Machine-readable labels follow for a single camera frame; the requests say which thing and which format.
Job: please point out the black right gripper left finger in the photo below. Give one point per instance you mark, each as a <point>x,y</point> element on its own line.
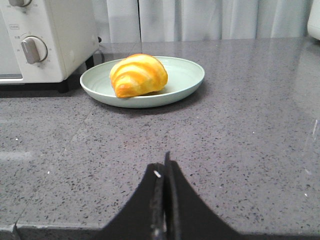
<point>142,217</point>

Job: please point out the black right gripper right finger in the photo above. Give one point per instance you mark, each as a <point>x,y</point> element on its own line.
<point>187,216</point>

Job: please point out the yellow orange croissant bread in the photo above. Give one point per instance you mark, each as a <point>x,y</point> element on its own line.
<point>137,75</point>

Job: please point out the grey lower oven knob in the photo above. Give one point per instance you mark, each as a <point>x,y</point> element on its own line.
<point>34,49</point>

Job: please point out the grey oven knob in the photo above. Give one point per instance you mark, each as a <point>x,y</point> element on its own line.
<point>34,49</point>
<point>19,3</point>

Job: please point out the white toaster oven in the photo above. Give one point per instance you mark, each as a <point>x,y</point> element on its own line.
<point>68,29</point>

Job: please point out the grey upper oven knob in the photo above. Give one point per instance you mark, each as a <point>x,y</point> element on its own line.
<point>19,3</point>

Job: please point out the light green round plate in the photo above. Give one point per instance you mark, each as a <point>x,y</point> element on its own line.
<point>184,77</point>

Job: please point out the white curtain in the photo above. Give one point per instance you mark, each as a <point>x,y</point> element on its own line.
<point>133,21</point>

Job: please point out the white appliance at right edge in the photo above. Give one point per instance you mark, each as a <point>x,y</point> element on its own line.
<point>313,24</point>

